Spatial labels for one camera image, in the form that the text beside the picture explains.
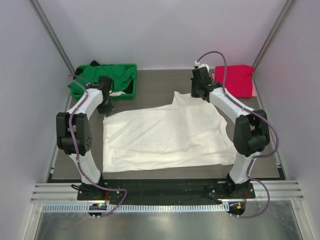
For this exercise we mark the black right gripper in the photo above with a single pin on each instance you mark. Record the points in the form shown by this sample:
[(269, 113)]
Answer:
[(194, 94)]

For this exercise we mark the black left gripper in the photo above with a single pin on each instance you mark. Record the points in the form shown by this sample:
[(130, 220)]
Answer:
[(106, 111)]

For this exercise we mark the white t shirt with print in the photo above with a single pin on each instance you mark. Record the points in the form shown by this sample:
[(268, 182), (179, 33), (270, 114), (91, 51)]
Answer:
[(189, 132)]

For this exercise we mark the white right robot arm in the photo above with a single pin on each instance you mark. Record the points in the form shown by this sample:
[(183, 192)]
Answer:
[(251, 134)]

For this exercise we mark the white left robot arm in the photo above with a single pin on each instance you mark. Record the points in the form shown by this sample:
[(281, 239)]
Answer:
[(74, 136)]

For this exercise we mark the white t shirt in bin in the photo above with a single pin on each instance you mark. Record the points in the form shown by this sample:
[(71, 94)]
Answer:
[(114, 93)]

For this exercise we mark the green plastic bin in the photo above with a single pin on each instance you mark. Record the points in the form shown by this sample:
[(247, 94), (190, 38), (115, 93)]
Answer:
[(129, 92)]

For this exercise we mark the green t shirt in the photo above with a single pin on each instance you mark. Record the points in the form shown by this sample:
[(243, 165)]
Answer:
[(121, 74)]

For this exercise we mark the red folded t shirt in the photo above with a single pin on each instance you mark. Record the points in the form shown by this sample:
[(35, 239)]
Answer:
[(239, 81)]

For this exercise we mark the black t shirt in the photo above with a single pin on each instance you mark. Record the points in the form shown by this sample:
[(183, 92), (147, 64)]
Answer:
[(87, 73)]

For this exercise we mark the pink folded t shirt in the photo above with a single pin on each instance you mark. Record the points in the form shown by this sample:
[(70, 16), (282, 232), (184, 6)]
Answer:
[(254, 91)]

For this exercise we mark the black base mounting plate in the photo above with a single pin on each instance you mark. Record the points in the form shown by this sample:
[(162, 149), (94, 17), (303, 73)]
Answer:
[(118, 188)]

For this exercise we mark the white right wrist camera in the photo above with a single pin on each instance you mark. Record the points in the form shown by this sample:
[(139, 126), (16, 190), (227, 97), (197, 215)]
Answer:
[(197, 65)]

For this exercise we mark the white slotted cable duct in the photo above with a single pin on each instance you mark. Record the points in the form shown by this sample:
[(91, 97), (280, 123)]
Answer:
[(98, 207)]

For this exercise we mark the right aluminium corner post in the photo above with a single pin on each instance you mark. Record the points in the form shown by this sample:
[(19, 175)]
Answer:
[(278, 23)]

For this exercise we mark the aluminium corner post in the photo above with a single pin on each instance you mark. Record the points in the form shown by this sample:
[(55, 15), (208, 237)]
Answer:
[(51, 33), (278, 23)]

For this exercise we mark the left aluminium corner post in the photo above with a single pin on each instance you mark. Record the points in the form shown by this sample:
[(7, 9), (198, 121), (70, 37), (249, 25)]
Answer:
[(51, 33)]

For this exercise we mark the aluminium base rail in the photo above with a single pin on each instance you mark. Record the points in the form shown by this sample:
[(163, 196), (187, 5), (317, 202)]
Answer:
[(275, 191)]

